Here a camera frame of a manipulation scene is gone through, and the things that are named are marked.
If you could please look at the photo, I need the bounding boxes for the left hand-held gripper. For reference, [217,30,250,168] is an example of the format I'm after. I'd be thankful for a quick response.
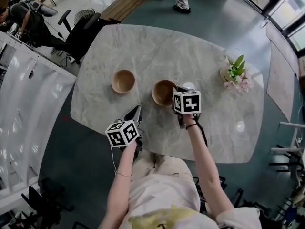
[105,105,144,152]

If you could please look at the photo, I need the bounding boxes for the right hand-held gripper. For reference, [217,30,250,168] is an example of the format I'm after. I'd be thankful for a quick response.
[172,85,202,130]

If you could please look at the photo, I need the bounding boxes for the wooden bowl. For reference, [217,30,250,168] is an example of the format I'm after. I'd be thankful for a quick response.
[111,69,136,94]
[152,80,178,107]

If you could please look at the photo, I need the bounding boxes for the person's right forearm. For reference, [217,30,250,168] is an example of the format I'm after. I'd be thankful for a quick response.
[183,113,235,220]

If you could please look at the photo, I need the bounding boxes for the person's left forearm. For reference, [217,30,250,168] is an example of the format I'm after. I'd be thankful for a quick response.
[98,141,138,229]

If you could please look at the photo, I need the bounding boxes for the person's beige trousers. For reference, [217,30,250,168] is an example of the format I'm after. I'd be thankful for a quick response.
[132,150,193,183]

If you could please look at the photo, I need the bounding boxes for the pink flower bouquet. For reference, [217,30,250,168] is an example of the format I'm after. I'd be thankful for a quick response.
[219,54,254,94]

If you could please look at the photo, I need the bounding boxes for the person's white shirt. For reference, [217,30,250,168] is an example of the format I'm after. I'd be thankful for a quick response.
[122,168,263,229]

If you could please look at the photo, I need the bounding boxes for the white partition screen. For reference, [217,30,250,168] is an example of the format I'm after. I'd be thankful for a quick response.
[0,31,77,214]

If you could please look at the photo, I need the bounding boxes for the grey floor mat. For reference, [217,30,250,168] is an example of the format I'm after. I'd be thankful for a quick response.
[265,20,300,123]

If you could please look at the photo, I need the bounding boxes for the black office chair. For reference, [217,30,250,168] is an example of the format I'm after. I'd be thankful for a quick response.
[58,9,121,65]

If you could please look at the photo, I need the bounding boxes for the white metal rack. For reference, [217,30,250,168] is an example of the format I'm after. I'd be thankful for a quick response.
[270,122,305,188]

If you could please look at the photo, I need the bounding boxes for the white cable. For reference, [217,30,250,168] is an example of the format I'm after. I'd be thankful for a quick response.
[110,146,118,174]

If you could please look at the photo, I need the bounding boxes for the black cable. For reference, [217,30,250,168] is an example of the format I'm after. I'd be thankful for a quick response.
[193,113,208,148]

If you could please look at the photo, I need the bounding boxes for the silver bracelet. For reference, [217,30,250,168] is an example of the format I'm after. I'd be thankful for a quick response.
[114,170,132,178]

